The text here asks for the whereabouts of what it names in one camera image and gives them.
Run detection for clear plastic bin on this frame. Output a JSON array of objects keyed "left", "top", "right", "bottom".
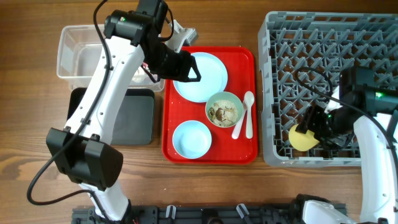
[{"left": 57, "top": 25, "right": 165, "bottom": 92}]

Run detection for yellow plastic cup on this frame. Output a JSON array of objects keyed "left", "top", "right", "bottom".
[{"left": 289, "top": 124, "right": 320, "bottom": 152}]

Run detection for black mounting rail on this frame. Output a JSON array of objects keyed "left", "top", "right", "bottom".
[{"left": 71, "top": 204, "right": 289, "bottom": 224}]

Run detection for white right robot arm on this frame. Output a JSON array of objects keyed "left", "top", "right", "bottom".
[{"left": 289, "top": 66, "right": 397, "bottom": 223}]

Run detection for white plastic spoon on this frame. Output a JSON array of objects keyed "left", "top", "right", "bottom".
[{"left": 244, "top": 91, "right": 255, "bottom": 139}]

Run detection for small light blue bowl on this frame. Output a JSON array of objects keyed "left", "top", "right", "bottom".
[{"left": 172, "top": 120, "right": 212, "bottom": 159}]

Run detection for white plastic fork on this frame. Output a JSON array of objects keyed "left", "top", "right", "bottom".
[{"left": 231, "top": 102, "right": 247, "bottom": 139}]

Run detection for red plastic tray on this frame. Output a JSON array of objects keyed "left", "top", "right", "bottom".
[{"left": 162, "top": 46, "right": 258, "bottom": 165}]

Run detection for rice and mushroom leftovers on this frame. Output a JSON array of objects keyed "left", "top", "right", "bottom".
[{"left": 207, "top": 100, "right": 238, "bottom": 128}]

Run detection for grey dishwasher rack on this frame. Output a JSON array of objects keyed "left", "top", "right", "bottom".
[{"left": 257, "top": 11, "right": 397, "bottom": 167}]

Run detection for large light blue plate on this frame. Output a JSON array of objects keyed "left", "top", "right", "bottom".
[{"left": 173, "top": 52, "right": 228, "bottom": 103}]

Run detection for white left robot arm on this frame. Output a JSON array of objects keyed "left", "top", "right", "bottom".
[{"left": 46, "top": 1, "right": 198, "bottom": 223}]

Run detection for black waste bin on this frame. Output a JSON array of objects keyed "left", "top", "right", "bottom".
[{"left": 66, "top": 87, "right": 155, "bottom": 146}]

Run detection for green bowl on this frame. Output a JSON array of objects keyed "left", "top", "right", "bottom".
[{"left": 205, "top": 91, "right": 243, "bottom": 128}]

